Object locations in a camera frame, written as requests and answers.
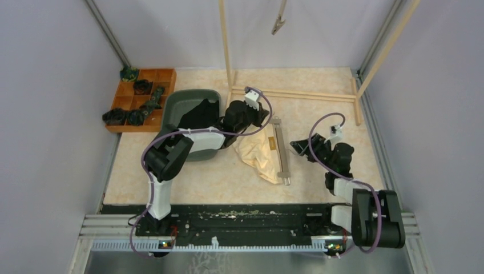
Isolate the beige clip hanger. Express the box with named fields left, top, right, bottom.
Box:
left=268, top=116, right=292, bottom=186

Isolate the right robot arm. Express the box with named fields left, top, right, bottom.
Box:
left=290, top=134, right=406, bottom=249

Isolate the black garment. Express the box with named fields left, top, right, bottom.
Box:
left=178, top=99, right=220, bottom=129

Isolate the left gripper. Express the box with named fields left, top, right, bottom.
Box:
left=235, top=100, right=269, bottom=134

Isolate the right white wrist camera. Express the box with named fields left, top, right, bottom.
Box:
left=328, top=124, right=343, bottom=144

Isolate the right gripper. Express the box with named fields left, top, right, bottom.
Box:
left=291, top=134, right=336, bottom=172

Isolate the beige cotton underwear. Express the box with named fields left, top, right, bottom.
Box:
left=232, top=124, right=283, bottom=184

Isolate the orange compartment tray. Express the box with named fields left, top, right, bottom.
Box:
left=105, top=68, right=177, bottom=133

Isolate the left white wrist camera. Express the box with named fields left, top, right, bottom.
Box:
left=244, top=86, right=263, bottom=111

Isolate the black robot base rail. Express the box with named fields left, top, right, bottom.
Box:
left=135, top=203, right=348, bottom=247

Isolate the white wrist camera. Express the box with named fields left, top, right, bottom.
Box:
left=328, top=124, right=343, bottom=144
left=244, top=86, right=263, bottom=111

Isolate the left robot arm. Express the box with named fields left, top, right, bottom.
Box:
left=141, top=100, right=273, bottom=236

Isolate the wooden clothes rack frame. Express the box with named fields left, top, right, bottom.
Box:
left=218, top=1, right=420, bottom=125

